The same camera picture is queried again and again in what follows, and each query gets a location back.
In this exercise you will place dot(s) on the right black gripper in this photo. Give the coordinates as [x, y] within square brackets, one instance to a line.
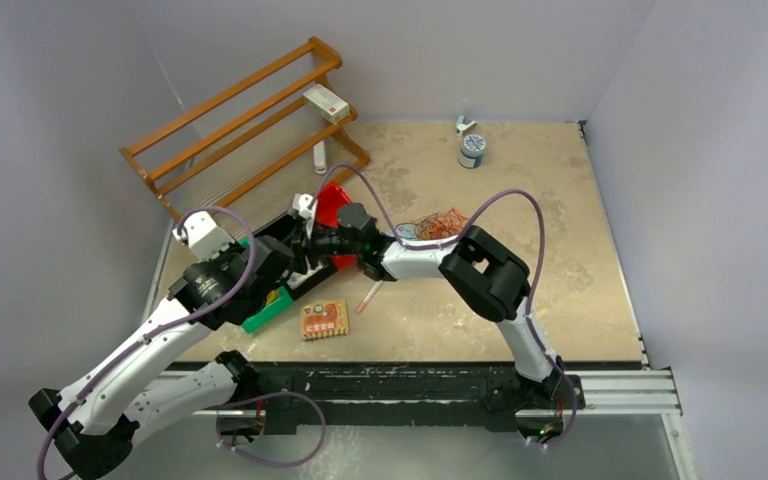
[314, 244]

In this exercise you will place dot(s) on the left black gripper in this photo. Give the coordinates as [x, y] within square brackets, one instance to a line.
[241, 251]

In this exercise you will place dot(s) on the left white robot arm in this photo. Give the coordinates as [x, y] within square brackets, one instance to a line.
[98, 420]

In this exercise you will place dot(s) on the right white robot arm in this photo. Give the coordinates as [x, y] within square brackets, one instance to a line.
[494, 282]

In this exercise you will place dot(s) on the black plastic bin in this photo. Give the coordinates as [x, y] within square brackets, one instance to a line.
[297, 285]

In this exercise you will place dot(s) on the green plastic bin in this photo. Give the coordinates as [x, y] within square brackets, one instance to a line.
[277, 299]

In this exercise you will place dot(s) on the red plastic bin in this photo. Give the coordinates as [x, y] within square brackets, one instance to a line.
[330, 199]

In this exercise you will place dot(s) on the blue toothbrush blister pack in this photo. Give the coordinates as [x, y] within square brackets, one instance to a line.
[406, 231]

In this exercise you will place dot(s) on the white orange pen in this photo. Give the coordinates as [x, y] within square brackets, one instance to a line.
[368, 297]

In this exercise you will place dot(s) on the orange snack packet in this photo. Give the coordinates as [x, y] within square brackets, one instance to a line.
[324, 319]

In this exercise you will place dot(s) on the white stapler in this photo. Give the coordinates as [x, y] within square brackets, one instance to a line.
[319, 158]

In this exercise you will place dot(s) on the wooden shelf rack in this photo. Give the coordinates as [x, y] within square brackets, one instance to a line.
[247, 136]

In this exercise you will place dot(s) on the white red carton box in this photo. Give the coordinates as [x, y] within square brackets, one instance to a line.
[329, 105]

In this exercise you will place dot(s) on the blue lidded jar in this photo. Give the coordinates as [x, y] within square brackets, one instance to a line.
[472, 151]

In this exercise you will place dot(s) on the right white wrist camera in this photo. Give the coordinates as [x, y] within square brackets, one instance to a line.
[303, 206]

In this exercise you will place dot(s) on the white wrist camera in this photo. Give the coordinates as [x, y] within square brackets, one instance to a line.
[203, 236]
[303, 206]

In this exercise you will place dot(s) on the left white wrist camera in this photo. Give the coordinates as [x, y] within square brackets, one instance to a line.
[203, 236]

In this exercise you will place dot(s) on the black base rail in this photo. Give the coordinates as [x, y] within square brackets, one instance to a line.
[450, 394]

